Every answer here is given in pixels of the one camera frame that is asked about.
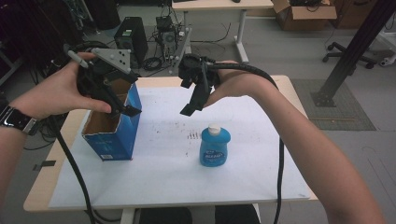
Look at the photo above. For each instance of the open brown cardboard box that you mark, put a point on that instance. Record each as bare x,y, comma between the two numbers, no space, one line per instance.
305,15

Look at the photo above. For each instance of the grey floor mat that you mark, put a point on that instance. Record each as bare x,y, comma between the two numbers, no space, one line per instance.
339,115

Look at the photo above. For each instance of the black office chair base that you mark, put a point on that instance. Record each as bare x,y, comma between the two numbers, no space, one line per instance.
348,56

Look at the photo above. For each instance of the person's leg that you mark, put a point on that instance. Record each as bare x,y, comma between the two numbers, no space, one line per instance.
237,214
165,216

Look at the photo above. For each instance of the person's right hand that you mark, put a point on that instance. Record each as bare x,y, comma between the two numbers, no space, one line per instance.
238,85

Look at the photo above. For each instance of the light wooden desk white legs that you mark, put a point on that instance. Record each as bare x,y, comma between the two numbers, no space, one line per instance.
224,4

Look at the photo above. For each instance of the black computer tower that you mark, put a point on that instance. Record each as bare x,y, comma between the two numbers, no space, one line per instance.
132,39

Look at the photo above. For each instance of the dark curtain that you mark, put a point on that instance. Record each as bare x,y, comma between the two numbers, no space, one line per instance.
34,31

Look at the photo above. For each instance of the black wrist watch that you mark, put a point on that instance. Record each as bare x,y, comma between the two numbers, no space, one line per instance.
15,119

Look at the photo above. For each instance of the person's right leg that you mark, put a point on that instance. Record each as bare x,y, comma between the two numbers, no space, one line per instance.
237,214

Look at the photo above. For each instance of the person's left hand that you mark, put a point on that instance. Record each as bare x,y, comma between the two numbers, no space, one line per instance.
56,93

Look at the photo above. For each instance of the small open computer case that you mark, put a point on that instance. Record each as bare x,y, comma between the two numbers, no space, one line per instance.
168,37

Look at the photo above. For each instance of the blue cardboard box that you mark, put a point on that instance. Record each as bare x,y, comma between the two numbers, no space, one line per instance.
115,140

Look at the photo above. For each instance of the blue bottle with white cap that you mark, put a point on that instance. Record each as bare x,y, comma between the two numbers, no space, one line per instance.
214,149

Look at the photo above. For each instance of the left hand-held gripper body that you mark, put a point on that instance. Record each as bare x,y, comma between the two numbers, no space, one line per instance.
106,67

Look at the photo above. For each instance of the black metal stand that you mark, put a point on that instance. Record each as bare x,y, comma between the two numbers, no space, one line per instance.
355,49

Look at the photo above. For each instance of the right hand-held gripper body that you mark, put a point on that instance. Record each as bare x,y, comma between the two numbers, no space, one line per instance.
194,67

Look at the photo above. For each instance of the white table mat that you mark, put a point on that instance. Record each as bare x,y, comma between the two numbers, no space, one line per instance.
168,174

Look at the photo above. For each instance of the small white device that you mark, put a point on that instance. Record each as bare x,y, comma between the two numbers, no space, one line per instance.
388,61

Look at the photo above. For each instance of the white table leg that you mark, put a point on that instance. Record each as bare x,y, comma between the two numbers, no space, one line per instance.
127,216

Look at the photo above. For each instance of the black tape strip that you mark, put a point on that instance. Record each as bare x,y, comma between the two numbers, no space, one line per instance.
45,164

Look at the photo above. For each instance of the person's left leg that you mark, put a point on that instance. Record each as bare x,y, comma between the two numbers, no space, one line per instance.
165,216

